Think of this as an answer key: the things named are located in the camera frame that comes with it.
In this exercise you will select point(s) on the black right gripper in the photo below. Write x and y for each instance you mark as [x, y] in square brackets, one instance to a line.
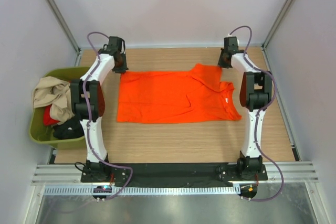
[223, 63]

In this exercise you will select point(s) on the beige t shirt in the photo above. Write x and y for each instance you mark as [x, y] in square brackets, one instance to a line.
[38, 94]

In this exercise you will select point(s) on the right corner aluminium post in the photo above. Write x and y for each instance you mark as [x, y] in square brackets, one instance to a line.
[275, 26]

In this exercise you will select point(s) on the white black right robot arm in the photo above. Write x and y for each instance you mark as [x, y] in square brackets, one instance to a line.
[255, 95]

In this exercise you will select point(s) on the corner aluminium post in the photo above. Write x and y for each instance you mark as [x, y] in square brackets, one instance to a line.
[64, 26]
[275, 26]

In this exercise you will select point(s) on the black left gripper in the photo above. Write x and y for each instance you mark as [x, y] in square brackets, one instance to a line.
[120, 68]

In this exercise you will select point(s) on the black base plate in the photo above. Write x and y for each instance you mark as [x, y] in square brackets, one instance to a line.
[172, 174]

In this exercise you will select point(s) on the left corner aluminium post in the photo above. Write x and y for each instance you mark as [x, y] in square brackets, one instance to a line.
[64, 26]

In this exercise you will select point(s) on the white slotted cable duct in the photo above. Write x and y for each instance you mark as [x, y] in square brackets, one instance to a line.
[104, 190]

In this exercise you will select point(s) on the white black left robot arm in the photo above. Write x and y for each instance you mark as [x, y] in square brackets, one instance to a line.
[87, 103]

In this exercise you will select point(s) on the orange t shirt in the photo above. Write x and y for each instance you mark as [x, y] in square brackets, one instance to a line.
[174, 97]

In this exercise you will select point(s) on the black t shirt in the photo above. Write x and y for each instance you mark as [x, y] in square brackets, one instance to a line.
[71, 129]

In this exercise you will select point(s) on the red t shirt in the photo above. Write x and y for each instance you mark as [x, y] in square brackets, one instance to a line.
[48, 117]

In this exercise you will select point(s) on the green plastic tub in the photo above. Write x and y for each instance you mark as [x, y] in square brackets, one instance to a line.
[43, 135]

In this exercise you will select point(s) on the aluminium frame rail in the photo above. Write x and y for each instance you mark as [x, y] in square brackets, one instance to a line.
[61, 174]

